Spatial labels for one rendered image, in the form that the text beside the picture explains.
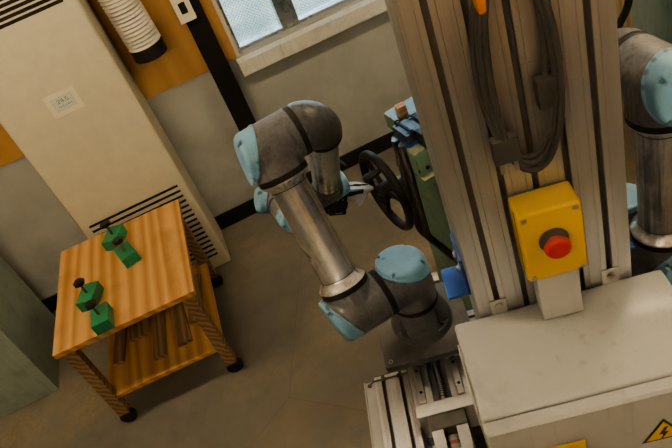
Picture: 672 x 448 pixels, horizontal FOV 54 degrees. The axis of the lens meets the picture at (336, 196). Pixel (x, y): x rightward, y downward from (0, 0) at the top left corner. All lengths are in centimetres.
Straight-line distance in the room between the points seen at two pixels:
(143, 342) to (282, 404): 70
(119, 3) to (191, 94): 60
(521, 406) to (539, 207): 29
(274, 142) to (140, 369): 174
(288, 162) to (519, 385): 65
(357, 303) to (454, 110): 71
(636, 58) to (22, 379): 286
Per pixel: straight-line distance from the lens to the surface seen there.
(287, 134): 138
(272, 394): 277
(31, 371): 334
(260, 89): 332
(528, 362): 105
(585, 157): 96
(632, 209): 152
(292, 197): 140
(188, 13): 302
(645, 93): 119
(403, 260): 150
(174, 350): 290
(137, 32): 294
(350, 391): 265
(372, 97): 353
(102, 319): 260
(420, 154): 195
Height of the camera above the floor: 209
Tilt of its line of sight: 37 degrees down
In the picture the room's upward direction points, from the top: 22 degrees counter-clockwise
